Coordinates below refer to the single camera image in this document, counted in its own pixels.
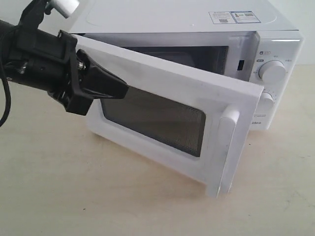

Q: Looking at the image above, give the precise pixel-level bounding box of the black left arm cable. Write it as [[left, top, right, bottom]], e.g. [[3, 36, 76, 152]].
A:
[[0, 58, 12, 128]]

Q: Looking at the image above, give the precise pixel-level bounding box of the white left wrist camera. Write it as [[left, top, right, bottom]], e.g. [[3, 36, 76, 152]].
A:
[[45, 0, 80, 19]]

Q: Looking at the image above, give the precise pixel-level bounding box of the lower white control knob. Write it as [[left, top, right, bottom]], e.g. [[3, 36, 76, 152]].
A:
[[259, 92, 274, 112]]

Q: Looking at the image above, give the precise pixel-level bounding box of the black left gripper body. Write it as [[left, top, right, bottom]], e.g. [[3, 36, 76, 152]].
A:
[[0, 0, 93, 116]]

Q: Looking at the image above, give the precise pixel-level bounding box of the upper white control knob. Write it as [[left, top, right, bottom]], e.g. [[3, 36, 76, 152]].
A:
[[258, 60, 286, 84]]

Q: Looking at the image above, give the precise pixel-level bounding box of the blue energy label sticker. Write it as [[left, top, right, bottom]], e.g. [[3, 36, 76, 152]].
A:
[[230, 11, 260, 24]]

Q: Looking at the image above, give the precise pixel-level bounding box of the white warning label sticker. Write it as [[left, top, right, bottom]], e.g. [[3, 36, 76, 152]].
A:
[[209, 11, 236, 24]]

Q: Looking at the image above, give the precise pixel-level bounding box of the white microwave oven body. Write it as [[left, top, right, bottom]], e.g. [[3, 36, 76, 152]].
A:
[[70, 0, 304, 130]]

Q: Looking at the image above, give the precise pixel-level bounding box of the white control knob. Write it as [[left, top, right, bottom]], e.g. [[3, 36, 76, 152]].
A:
[[259, 92, 274, 112], [258, 60, 286, 84]]

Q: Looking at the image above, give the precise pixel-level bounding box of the white microwave door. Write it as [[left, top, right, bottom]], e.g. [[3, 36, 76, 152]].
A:
[[78, 36, 263, 197]]

